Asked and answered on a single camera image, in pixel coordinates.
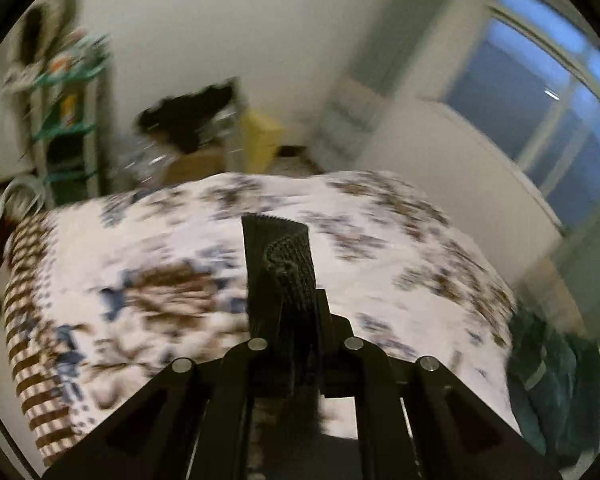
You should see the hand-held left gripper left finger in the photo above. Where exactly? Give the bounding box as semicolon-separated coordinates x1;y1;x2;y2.
42;300;295;480

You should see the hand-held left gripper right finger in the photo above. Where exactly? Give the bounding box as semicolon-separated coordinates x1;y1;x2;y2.
315;287;565;480

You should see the dark knitted small garment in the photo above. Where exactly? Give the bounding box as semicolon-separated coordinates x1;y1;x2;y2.
241;214;332;436

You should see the floral printed blanket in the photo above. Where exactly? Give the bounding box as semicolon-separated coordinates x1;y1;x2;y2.
2;170;523;468

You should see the cardboard box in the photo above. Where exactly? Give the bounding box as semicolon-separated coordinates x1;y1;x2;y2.
164;147;227;187

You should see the yellow box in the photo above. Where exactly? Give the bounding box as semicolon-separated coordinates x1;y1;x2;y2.
240;110;287;177

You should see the teal cloth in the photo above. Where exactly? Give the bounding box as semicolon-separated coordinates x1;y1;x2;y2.
506;310;600;468

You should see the clear plastic bag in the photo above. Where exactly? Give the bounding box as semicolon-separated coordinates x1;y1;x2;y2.
114;135;177;192

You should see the white radiator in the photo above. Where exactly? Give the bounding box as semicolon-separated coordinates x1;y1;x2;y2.
314;79;387;172

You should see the black cloth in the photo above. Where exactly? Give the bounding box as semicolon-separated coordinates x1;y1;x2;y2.
135;77;242;155

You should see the white round hoop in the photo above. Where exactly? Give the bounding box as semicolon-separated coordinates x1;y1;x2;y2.
0;175;47;243

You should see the green shelf rack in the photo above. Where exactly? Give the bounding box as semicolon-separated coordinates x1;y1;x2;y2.
27;35;112;198

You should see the window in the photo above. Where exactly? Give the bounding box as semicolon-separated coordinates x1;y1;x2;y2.
442;0;600;233

